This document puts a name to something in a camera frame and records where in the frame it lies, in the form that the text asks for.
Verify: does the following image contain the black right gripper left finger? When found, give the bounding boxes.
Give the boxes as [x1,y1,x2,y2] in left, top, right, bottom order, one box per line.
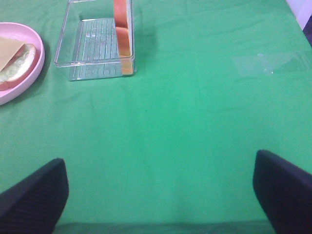
[0,158,69,234]

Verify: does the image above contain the green lettuce leaf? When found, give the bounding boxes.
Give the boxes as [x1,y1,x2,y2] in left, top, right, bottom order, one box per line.
[0,46,34,82]

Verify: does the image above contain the yellow cheese slice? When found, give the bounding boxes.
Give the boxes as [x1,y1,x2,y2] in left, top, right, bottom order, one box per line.
[0,37,24,70]

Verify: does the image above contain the green tablecloth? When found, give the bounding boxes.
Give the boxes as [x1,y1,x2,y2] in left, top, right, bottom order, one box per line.
[0,0,312,224]

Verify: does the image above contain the toast bread slice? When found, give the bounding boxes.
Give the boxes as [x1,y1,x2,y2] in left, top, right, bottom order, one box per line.
[114,0,134,76]
[0,44,36,91]

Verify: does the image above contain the pink round plate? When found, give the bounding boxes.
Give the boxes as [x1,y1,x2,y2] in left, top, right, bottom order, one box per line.
[0,22,45,105]

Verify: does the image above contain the clear right bread tray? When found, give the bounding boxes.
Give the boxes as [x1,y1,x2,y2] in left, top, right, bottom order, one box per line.
[54,0,136,80]

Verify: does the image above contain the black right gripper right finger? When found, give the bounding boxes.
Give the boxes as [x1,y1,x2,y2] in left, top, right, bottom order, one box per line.
[253,150,312,234]

